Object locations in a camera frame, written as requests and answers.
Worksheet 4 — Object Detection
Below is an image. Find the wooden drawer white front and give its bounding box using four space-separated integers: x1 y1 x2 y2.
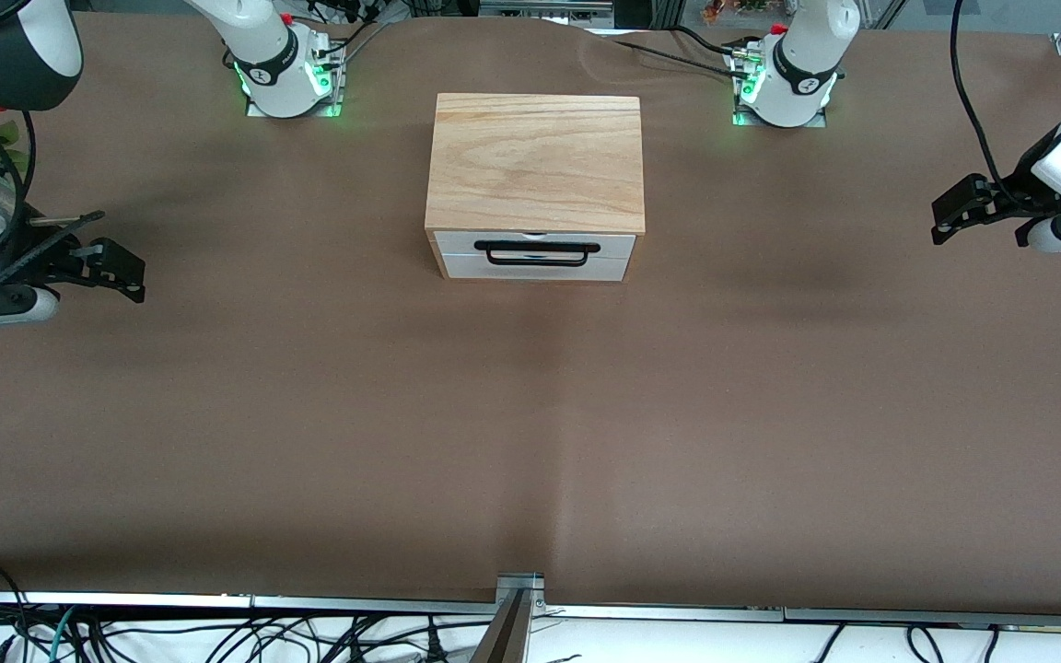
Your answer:
434 230 638 262

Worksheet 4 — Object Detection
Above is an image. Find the black metal drawer handle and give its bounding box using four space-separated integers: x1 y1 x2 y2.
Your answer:
474 240 602 269

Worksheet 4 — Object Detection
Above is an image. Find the wooden drawer cabinet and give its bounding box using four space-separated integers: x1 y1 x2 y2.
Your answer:
424 93 647 283

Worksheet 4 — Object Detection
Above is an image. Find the brown table cover sheet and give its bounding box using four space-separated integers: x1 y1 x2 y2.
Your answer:
0 11 1061 616

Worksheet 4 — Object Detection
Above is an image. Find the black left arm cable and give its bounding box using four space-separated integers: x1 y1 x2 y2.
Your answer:
949 0 1031 205

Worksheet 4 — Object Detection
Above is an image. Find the aluminium table edge rail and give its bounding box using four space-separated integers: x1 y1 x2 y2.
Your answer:
0 589 1061 625

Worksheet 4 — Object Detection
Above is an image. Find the thick black power cable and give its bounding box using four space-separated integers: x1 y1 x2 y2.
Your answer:
586 26 745 76

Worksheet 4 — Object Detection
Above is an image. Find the teal cable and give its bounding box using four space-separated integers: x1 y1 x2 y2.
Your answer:
29 606 82 663

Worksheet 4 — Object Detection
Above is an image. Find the grey metal camera post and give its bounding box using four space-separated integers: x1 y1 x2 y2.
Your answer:
471 571 551 663

